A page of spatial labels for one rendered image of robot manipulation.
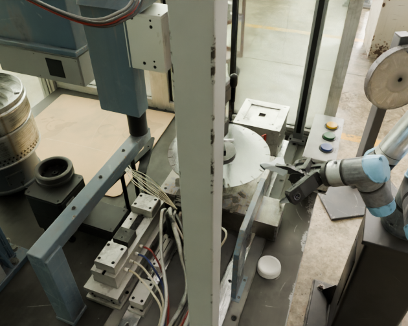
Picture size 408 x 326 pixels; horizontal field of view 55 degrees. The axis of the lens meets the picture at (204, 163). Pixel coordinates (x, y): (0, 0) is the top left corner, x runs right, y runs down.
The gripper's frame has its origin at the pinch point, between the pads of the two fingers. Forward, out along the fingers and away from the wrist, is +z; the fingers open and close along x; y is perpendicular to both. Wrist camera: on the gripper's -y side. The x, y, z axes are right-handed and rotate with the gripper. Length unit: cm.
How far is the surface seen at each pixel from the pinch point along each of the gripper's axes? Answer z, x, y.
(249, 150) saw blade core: 5.0, 10.6, 5.4
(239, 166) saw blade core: 4.3, 10.1, -3.3
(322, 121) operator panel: -4.2, -0.9, 41.1
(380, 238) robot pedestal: -23.1, -30.9, 9.3
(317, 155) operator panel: -8.1, -3.6, 20.4
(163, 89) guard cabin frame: 58, 33, 37
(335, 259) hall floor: 26, -87, 56
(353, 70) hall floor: 64, -61, 271
